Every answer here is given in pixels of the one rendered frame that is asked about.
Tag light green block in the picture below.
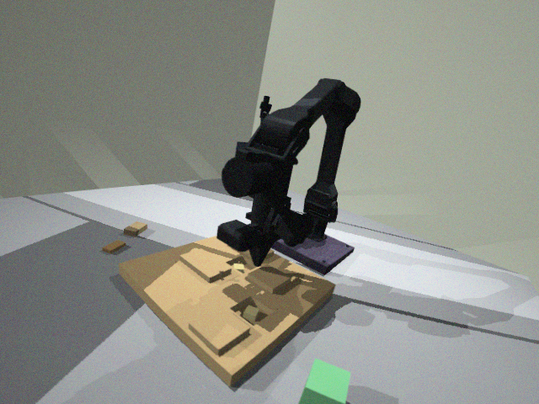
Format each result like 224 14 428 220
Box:
299 359 350 404

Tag small tan wooden block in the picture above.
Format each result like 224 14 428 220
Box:
102 240 125 254

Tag olive yellow block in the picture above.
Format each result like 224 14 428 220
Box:
243 305 259 321
233 263 243 274

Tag tan rectangular block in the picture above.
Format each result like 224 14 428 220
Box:
124 221 147 237

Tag tan puzzle board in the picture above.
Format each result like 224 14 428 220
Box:
119 236 335 387

